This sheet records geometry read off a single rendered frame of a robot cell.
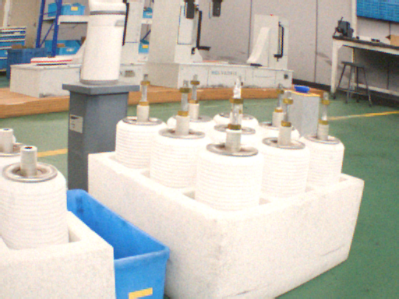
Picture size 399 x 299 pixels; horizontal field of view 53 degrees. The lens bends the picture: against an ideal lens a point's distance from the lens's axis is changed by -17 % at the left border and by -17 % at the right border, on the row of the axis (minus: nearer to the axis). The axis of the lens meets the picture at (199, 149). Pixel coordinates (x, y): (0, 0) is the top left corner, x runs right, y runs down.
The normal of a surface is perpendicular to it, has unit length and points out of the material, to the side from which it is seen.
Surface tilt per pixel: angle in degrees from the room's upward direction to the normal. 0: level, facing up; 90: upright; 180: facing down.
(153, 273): 92
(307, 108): 90
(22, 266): 90
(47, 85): 90
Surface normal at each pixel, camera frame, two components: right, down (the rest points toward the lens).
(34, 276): 0.64, 0.22
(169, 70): -0.69, 0.11
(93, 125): 0.00, 0.18
